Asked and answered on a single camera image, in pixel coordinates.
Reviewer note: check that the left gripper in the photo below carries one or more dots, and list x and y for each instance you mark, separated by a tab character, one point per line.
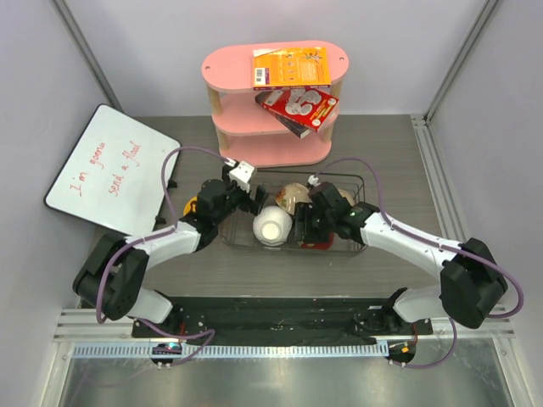
229	184

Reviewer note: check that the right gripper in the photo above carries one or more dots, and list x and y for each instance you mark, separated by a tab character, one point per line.
303	214

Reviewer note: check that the beige speckled bowl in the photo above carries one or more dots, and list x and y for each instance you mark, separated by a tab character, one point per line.
291	194

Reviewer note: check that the black wire dish rack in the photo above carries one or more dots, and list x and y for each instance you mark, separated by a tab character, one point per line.
237	230

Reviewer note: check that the red patterned bowl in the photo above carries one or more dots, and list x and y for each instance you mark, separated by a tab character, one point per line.
316	243

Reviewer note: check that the yellow bowl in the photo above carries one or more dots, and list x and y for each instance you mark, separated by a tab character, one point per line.
191	206

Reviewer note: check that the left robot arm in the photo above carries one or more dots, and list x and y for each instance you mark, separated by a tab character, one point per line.
111	280

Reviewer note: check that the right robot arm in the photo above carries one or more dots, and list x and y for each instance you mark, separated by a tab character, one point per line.
468	285

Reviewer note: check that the white ribbed bowl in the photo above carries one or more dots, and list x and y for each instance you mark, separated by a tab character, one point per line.
272	226

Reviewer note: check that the tan bowl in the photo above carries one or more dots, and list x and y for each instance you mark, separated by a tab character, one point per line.
347	195

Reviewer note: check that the pink three-tier shelf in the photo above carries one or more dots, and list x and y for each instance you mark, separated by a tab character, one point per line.
245	131

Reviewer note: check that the red book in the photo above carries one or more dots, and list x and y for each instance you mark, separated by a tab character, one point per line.
300	111

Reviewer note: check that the orange book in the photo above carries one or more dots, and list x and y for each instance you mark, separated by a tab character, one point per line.
290	67

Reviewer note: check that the white dry-erase board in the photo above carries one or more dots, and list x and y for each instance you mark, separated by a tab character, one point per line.
112	177

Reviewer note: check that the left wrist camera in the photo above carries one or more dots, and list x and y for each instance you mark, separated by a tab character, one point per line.
242	173

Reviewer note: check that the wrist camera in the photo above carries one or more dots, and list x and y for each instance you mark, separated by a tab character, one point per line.
242	173
313	181

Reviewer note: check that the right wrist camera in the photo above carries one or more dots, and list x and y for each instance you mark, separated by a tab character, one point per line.
313	181

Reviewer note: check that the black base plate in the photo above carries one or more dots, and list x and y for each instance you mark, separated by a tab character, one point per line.
285	322

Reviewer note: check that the white slotted cable duct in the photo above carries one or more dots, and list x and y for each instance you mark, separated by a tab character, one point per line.
161	351

